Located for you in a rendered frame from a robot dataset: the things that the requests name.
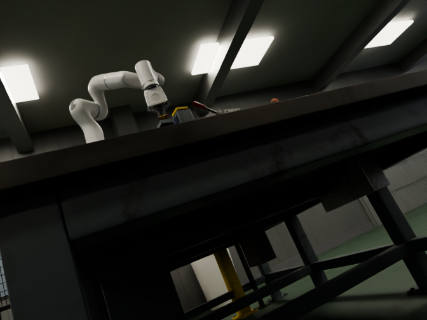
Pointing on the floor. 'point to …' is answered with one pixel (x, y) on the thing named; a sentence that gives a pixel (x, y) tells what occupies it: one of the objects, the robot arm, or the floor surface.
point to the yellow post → (231, 280)
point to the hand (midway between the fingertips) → (162, 115)
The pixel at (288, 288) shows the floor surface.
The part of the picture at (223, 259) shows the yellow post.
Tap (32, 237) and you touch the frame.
